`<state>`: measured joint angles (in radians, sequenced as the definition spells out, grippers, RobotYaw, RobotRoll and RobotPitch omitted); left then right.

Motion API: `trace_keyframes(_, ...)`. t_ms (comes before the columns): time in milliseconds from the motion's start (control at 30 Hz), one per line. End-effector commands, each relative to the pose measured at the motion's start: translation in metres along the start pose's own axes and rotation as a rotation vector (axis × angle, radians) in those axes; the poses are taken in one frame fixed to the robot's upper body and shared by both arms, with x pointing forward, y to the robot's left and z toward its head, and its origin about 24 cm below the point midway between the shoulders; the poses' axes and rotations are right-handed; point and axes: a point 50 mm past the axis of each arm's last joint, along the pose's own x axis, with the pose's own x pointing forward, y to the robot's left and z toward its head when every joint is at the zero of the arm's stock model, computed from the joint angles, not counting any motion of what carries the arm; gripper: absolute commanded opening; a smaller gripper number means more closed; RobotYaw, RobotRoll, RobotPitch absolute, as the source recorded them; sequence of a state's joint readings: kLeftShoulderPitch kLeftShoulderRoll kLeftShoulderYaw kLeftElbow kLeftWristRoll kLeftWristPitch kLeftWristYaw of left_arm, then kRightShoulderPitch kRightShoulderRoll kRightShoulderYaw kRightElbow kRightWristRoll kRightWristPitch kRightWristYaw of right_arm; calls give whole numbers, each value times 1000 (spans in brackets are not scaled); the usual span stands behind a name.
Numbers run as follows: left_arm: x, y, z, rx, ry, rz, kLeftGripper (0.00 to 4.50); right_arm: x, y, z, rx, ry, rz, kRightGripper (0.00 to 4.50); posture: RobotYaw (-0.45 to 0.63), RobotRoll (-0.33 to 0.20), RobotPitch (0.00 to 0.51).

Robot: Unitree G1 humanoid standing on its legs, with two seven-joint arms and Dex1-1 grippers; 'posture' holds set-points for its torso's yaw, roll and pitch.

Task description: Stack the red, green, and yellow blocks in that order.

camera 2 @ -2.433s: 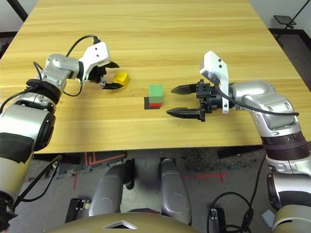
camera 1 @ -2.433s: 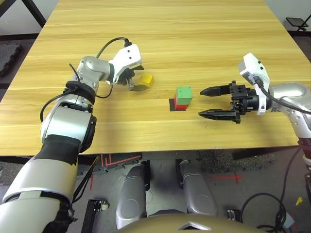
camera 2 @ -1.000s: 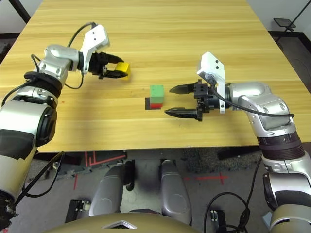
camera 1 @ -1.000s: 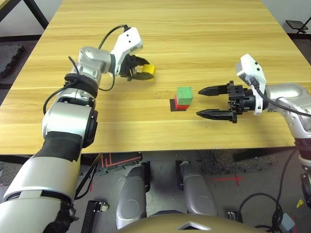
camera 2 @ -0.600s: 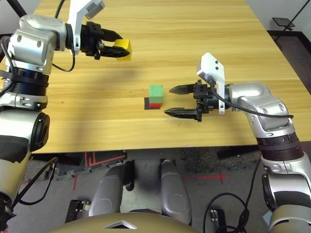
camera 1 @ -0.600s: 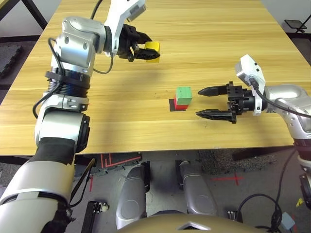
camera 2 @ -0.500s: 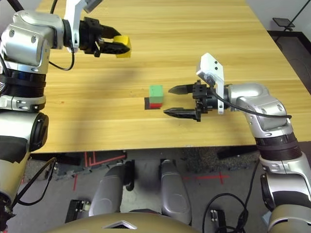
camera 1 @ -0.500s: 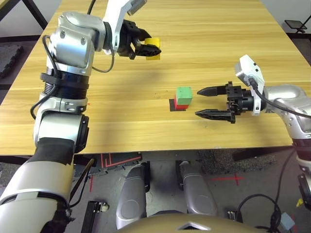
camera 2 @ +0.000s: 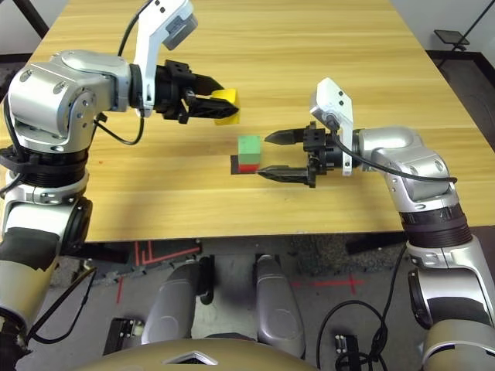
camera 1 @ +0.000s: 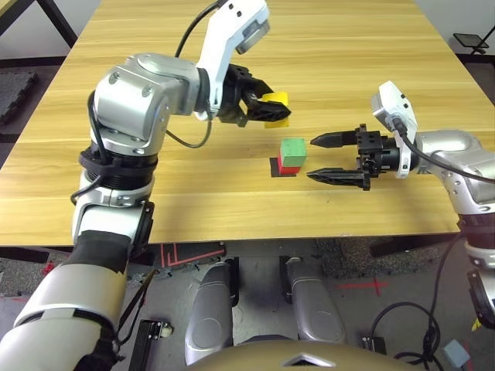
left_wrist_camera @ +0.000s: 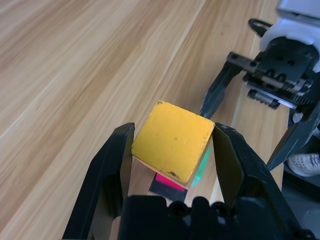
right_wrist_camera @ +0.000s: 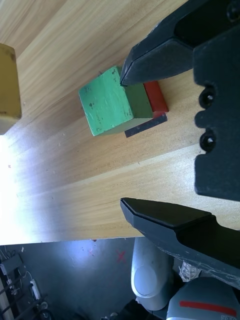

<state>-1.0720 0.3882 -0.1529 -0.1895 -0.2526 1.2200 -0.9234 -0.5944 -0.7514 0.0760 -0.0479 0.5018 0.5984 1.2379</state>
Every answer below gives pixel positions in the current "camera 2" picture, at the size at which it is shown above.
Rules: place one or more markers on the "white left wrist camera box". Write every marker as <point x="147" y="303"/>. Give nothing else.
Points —
<point x="158" y="31"/>

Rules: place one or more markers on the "black stand with plate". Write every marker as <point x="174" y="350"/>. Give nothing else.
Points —
<point x="451" y="36"/>

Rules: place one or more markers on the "black metal table frame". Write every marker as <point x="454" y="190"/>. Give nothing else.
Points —
<point x="375" y="241"/>

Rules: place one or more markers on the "dark foam floor mat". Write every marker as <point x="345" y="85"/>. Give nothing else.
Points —
<point x="11" y="77"/>

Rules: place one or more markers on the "grey robot right leg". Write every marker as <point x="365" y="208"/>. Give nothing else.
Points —
<point x="278" y="305"/>

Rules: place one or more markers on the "yellow wooden block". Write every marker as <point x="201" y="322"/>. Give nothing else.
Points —
<point x="229" y="118"/>

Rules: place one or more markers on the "red wooden block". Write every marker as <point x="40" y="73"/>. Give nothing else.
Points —
<point x="248" y="168"/>

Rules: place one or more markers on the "small black floor box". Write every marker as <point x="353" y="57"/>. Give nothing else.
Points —
<point x="347" y="351"/>

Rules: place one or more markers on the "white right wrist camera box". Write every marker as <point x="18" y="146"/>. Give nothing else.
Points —
<point x="332" y="100"/>

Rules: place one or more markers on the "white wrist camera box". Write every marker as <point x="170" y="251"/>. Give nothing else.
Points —
<point x="158" y="31"/>
<point x="332" y="100"/>

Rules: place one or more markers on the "green wooden block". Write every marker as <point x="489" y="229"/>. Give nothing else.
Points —
<point x="248" y="150"/>

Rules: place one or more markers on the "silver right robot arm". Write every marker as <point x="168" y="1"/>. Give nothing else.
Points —
<point x="417" y="162"/>

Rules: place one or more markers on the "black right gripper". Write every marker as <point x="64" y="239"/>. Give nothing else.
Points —
<point x="321" y="150"/>

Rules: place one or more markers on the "black box with white connector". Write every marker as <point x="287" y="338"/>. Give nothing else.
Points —
<point x="123" y="334"/>

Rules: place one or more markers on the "tan robot torso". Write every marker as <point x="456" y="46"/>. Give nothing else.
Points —
<point x="135" y="357"/>

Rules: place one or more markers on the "grey robot leg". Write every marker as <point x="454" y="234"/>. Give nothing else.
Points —
<point x="278" y="305"/>
<point x="170" y="305"/>

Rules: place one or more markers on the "grey robot left leg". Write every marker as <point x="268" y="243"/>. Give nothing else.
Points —
<point x="170" y="305"/>

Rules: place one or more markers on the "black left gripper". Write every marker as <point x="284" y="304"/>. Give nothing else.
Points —
<point x="170" y="89"/>

